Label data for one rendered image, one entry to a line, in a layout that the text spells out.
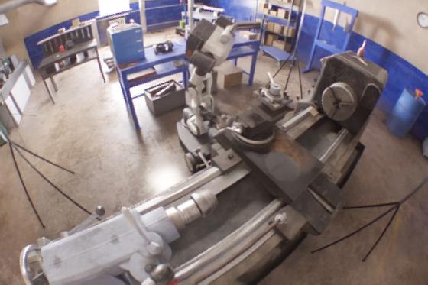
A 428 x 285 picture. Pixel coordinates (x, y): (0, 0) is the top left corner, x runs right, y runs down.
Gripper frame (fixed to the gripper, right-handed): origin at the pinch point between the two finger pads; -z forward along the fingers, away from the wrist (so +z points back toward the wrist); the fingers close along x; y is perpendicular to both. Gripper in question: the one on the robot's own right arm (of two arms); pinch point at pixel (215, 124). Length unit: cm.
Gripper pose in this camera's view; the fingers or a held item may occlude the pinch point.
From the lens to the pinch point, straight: 145.4
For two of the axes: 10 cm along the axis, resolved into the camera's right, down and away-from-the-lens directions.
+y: 8.1, -4.1, 4.2
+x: 0.0, -7.2, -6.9
